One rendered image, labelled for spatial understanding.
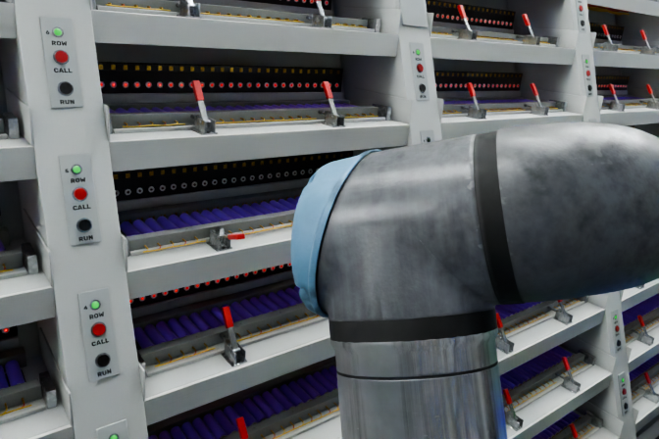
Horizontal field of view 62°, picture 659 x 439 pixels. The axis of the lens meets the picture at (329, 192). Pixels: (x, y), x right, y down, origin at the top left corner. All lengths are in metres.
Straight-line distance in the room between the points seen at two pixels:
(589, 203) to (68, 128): 0.67
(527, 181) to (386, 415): 0.16
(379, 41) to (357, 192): 0.81
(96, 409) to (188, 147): 0.39
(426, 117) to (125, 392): 0.77
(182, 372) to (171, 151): 0.35
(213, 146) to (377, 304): 0.60
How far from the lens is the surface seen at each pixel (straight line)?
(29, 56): 0.84
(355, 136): 1.06
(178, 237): 0.91
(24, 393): 0.90
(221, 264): 0.90
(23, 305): 0.82
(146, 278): 0.85
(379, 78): 1.22
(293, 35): 1.02
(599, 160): 0.35
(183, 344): 0.95
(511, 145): 0.35
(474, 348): 0.36
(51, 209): 0.81
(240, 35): 0.96
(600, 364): 1.85
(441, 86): 1.51
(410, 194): 0.34
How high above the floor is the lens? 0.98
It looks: 1 degrees down
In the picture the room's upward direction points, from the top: 7 degrees counter-clockwise
